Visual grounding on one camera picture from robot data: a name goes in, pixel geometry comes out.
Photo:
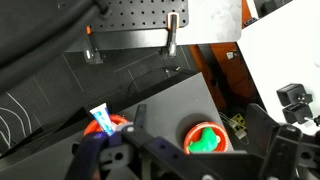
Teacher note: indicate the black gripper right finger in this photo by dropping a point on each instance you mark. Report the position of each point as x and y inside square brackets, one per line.
[283, 146]

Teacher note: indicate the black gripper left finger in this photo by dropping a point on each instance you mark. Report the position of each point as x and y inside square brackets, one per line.
[90, 150]

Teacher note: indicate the blue white toothpaste tube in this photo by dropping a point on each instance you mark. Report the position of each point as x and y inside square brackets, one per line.
[101, 116]

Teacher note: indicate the orange bowl with utensils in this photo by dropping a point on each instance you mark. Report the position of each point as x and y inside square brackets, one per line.
[118, 119]

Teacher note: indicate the orange bowl with green toy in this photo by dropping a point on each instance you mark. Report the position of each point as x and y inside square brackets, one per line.
[193, 135]

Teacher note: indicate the yellow black tag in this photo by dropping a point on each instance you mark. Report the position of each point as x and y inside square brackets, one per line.
[238, 120]

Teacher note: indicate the green plush toy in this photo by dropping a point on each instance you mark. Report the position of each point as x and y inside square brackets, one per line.
[204, 141]

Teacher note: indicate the black orange bar clamp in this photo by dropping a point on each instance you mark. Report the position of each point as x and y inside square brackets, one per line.
[90, 51]
[172, 33]

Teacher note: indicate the white table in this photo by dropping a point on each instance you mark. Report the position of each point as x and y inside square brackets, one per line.
[286, 46]

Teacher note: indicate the grey white panel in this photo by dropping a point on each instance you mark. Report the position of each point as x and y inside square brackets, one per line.
[213, 20]

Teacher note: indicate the black perforated pegboard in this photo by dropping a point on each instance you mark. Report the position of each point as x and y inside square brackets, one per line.
[140, 13]

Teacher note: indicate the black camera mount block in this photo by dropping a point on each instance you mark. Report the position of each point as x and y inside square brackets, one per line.
[295, 103]

